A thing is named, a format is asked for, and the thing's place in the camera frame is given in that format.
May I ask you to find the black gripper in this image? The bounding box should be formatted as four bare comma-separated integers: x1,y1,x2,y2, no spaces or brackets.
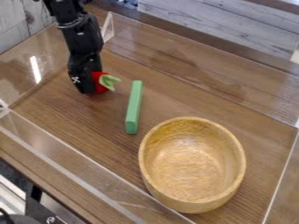
56,12,104,94

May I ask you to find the red plush strawberry toy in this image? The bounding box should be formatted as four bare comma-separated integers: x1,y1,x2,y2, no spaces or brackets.
91,71,122,94

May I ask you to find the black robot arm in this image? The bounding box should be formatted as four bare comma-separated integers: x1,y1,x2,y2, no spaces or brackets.
41,0,104,94

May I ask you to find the green rectangular block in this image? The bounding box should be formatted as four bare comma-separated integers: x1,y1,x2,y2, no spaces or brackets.
126,80,143,135

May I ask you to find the wooden bowl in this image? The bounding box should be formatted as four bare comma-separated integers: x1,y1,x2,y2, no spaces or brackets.
138,116,247,214

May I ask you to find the clear acrylic tray enclosure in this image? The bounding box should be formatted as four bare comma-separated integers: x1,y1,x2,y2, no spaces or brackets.
0,10,299,224

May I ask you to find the black metal bracket with bolt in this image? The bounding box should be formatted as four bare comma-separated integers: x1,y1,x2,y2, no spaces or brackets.
24,185,67,224

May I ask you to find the black cable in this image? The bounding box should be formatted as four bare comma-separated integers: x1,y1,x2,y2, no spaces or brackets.
0,207,15,224

